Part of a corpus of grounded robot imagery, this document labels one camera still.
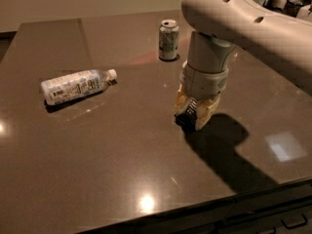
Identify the green white soda can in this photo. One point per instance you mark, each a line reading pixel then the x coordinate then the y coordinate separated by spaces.
pixel 168 39

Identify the black drawer handle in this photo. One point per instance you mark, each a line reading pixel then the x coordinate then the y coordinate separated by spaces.
pixel 295 221

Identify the black mesh cup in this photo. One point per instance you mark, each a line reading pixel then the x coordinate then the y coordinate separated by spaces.
pixel 292 7

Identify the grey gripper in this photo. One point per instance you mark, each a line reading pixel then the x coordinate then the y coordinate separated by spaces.
pixel 202 83

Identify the clear plastic water bottle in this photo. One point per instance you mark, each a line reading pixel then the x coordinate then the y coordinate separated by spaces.
pixel 76 85

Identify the black rxbar chocolate bar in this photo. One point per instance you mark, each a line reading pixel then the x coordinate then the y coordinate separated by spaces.
pixel 188 116

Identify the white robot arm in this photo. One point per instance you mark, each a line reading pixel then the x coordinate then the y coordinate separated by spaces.
pixel 219 27

